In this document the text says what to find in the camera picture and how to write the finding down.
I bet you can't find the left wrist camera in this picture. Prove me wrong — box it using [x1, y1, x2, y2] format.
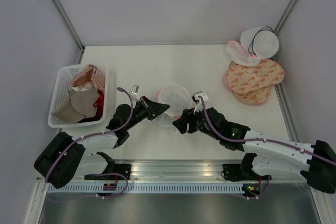
[130, 85, 140, 102]

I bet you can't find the white plastic basket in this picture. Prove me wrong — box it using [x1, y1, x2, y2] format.
[48, 64, 109, 129]

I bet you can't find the floral laundry bag lower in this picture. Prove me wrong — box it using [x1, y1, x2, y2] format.
[223, 74, 271, 105]

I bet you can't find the pink-trimmed mesh laundry bag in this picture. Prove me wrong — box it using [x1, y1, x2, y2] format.
[155, 84, 193, 127]

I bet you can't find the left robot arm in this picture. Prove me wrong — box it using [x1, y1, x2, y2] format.
[34, 96, 170, 189]

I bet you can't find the right aluminium frame post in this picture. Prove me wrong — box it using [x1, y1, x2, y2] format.
[272, 0, 316, 35]

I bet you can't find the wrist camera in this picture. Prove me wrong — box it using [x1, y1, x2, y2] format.
[130, 85, 140, 102]
[192, 91, 209, 114]

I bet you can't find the floral laundry bag upper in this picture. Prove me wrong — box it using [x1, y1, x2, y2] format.
[224, 59, 285, 95]

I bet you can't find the beige bra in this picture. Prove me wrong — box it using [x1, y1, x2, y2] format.
[50, 89, 100, 124]

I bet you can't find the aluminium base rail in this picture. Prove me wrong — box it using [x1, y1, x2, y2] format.
[36, 158, 323, 183]

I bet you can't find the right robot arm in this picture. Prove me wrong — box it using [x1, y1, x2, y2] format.
[172, 108, 335, 194]

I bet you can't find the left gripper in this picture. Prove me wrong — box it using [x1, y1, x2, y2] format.
[124, 95, 170, 131]

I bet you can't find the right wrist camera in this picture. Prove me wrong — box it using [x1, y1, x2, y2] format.
[192, 91, 209, 114]

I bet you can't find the white mesh bag pink trim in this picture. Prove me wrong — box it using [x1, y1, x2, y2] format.
[226, 40, 260, 67]

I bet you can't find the floral laundry bag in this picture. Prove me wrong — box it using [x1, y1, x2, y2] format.
[223, 74, 271, 105]
[224, 59, 285, 95]

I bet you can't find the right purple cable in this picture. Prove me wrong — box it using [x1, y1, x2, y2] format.
[198, 95, 336, 163]

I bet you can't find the left aluminium frame post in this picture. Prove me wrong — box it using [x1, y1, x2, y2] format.
[51, 0, 85, 52]

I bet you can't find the aluminium frame post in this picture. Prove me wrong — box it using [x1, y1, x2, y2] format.
[51, 0, 85, 52]
[272, 0, 316, 35]

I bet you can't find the white mesh bag blue trim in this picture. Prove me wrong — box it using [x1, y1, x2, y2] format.
[240, 26, 279, 59]

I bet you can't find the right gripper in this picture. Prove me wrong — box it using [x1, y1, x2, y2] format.
[172, 103, 221, 141]

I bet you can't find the white slotted cable duct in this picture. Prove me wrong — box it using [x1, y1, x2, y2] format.
[47, 183, 244, 194]

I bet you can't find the red garment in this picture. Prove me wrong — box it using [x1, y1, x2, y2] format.
[93, 90, 104, 108]

